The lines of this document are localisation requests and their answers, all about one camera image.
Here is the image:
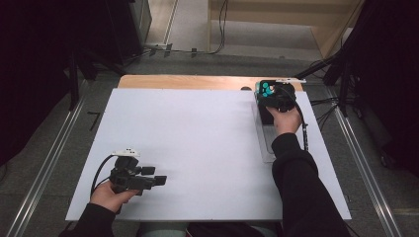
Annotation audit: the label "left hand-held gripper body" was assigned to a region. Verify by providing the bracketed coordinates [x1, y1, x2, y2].
[108, 147, 156, 197]

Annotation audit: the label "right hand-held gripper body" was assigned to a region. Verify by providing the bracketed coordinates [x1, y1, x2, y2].
[272, 78, 307, 113]

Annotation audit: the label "black phone case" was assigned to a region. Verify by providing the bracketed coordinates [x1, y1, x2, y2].
[257, 79, 277, 126]

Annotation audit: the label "teal phone case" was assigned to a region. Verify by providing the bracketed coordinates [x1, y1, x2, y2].
[255, 80, 275, 99]

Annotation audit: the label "clear plastic rack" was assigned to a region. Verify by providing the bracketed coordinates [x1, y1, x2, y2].
[251, 98, 279, 164]

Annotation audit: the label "person's right hand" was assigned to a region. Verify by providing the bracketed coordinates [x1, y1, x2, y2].
[266, 104, 302, 136]

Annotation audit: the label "person's left hand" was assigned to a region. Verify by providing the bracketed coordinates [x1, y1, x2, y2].
[90, 180, 141, 213]

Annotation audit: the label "black metal stand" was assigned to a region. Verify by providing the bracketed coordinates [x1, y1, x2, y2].
[65, 45, 127, 112]
[294, 48, 364, 118]

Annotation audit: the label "light wooden furniture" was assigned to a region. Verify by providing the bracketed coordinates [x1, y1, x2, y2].
[207, 0, 365, 59]

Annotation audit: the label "dark curtain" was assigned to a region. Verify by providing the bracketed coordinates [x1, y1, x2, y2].
[0, 0, 112, 167]
[342, 0, 419, 177]

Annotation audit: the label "dark cabinet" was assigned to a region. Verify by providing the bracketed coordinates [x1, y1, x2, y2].
[105, 0, 153, 65]

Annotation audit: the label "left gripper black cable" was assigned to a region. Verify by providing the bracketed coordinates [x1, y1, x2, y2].
[90, 154, 115, 198]

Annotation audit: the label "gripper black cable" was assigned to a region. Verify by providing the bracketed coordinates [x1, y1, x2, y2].
[289, 88, 309, 152]
[90, 154, 115, 198]

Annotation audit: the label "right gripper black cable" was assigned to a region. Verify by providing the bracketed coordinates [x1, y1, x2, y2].
[289, 88, 309, 152]

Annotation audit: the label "black floor cables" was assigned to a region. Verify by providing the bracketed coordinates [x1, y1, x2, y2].
[309, 95, 345, 132]

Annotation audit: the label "aluminium floor rail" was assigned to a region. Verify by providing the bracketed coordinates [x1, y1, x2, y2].
[329, 97, 403, 237]
[6, 78, 91, 237]

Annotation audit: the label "hanging black cable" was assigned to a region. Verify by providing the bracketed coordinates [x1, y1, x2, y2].
[210, 0, 230, 55]

